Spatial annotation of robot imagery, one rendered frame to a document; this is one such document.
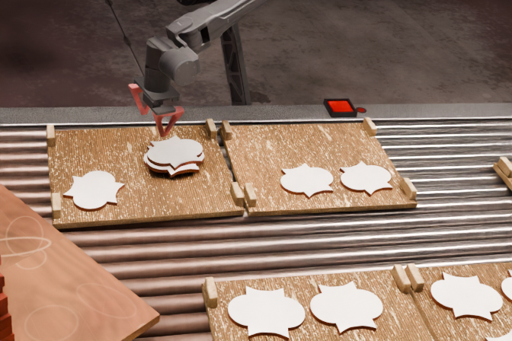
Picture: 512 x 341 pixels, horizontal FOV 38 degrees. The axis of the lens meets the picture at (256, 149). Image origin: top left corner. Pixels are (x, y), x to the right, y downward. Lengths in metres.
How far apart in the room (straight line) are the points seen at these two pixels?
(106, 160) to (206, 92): 2.22
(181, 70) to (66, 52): 2.78
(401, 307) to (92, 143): 0.82
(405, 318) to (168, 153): 0.65
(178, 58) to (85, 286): 0.49
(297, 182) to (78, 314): 0.69
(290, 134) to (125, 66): 2.31
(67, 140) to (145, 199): 0.29
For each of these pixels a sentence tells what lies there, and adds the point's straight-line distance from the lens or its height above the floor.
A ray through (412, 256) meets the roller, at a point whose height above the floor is 0.91.
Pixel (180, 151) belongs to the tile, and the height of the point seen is 0.98.
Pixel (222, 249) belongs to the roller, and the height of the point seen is 0.91.
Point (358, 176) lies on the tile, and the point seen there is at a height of 0.95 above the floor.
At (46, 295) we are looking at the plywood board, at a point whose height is 1.04.
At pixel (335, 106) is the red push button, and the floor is 0.93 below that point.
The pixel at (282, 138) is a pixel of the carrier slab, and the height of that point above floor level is 0.94.
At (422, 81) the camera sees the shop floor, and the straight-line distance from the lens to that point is 4.46.
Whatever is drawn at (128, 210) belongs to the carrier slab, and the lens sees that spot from 1.62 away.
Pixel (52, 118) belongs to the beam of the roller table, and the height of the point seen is 0.91.
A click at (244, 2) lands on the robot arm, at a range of 1.64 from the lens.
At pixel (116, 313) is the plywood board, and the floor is 1.04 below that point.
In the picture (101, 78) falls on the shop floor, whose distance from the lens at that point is 4.01.
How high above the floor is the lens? 1.96
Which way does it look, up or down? 34 degrees down
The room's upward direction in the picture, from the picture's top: 9 degrees clockwise
